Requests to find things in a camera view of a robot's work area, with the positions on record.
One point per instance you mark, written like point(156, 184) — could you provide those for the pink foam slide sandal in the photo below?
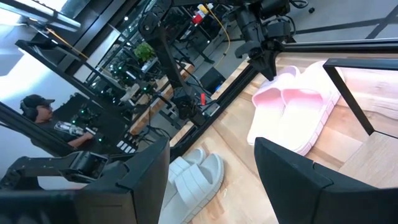
point(304, 118)
point(267, 99)

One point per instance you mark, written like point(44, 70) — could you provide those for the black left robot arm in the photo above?
point(248, 21)

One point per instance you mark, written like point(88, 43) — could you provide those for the person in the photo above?
point(59, 127)

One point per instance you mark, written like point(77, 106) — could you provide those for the black box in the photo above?
point(211, 79)

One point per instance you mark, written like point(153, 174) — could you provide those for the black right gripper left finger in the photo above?
point(140, 193)

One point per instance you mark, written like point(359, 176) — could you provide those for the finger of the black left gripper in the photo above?
point(271, 68)
point(262, 67)

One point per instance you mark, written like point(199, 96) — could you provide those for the black metal wood shelf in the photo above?
point(373, 161)

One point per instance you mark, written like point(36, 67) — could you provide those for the white foam slide sandal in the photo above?
point(192, 155)
point(192, 186)

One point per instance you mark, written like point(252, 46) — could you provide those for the small green potted plant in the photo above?
point(143, 51)

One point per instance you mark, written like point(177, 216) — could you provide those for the black table edge rail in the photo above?
point(217, 105)

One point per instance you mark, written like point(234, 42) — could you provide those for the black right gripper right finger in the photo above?
point(311, 199)

